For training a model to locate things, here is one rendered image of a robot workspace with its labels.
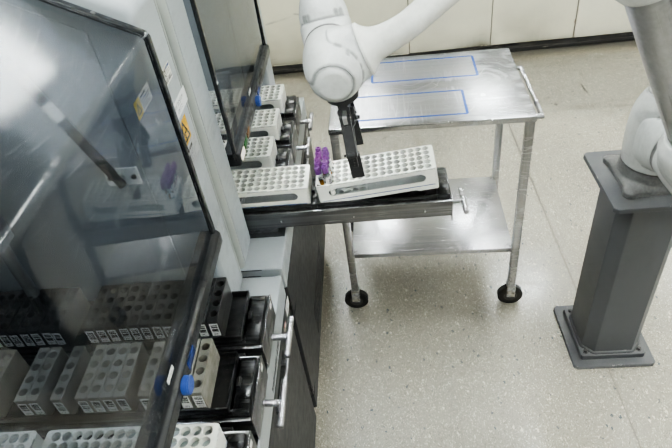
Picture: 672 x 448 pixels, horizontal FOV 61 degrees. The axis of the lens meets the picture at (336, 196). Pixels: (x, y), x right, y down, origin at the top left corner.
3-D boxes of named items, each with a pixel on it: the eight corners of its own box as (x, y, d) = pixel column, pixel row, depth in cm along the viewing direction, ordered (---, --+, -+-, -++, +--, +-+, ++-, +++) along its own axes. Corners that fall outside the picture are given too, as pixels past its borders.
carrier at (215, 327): (223, 296, 121) (217, 276, 117) (233, 295, 120) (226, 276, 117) (214, 341, 112) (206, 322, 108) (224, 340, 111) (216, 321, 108)
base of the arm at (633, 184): (662, 145, 163) (666, 129, 159) (698, 194, 146) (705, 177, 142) (596, 151, 164) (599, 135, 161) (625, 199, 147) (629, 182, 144)
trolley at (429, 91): (345, 310, 219) (317, 130, 167) (350, 229, 254) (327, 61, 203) (524, 304, 211) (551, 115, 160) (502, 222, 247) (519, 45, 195)
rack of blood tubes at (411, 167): (321, 206, 143) (315, 187, 139) (322, 182, 151) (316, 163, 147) (439, 187, 138) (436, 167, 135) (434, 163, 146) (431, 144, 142)
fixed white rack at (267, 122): (182, 151, 170) (176, 134, 166) (189, 133, 178) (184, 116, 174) (280, 143, 168) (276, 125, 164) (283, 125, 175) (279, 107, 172)
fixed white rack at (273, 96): (193, 124, 182) (188, 107, 178) (199, 108, 190) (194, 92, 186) (284, 116, 180) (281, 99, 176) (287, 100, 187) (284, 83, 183)
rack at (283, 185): (196, 215, 146) (190, 197, 142) (204, 191, 153) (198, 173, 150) (311, 207, 143) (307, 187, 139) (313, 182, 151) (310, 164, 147)
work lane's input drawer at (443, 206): (188, 241, 149) (179, 215, 143) (199, 206, 159) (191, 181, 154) (470, 221, 142) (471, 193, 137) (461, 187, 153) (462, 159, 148)
